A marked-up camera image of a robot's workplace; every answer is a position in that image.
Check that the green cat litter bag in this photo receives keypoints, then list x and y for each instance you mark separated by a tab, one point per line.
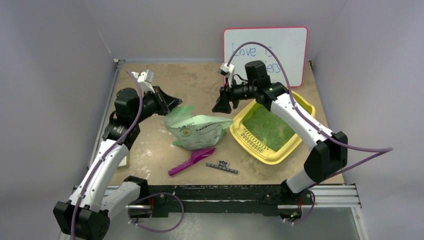
195	132

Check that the purple plastic litter scoop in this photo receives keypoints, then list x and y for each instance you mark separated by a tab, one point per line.
195	157

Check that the pink framed whiteboard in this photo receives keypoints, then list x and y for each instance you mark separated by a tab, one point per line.
289	44

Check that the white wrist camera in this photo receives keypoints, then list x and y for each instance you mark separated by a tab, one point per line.
227	70
144	80

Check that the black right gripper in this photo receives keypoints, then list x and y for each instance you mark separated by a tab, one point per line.
228	94

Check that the small white red card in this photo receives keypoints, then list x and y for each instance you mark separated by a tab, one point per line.
124	162

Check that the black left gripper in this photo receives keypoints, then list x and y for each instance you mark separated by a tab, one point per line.
170	102

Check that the green cat litter granules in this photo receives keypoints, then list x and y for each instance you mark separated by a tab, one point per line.
268	128

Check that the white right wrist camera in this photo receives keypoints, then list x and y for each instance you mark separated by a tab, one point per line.
227	70

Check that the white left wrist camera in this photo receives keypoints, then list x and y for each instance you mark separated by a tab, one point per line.
144	80

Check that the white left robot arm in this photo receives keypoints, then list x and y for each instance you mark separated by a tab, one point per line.
87	213

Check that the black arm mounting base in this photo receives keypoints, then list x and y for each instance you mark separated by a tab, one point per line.
270	200

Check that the yellow sifting litter tray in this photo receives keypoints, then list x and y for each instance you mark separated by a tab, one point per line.
254	146

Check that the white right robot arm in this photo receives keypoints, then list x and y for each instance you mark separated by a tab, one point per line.
326	156

